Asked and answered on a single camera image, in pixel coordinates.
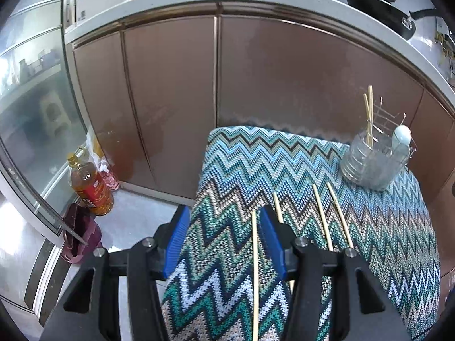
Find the zigzag patterned cloth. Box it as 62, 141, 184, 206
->
161, 125, 441, 341

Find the large cooking oil bottle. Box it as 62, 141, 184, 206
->
67, 153, 115, 217

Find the maroon plastic cup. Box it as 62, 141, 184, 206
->
60, 203, 103, 264

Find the white rice spoon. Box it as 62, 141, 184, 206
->
392, 124, 413, 166

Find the beige plastic stool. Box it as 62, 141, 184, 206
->
38, 90, 69, 137

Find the white kitchen countertop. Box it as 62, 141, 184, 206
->
64, 0, 455, 114

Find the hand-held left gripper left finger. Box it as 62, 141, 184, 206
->
43, 205, 191, 341

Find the metal wire utensil holder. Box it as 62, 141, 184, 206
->
340, 97, 417, 191

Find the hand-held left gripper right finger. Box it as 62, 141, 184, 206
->
259, 205, 409, 341

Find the sliding glass door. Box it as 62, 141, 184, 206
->
0, 0, 89, 237

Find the pink plastic bag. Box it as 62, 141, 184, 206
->
100, 169, 120, 191

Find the black wok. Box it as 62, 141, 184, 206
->
346, 0, 439, 41

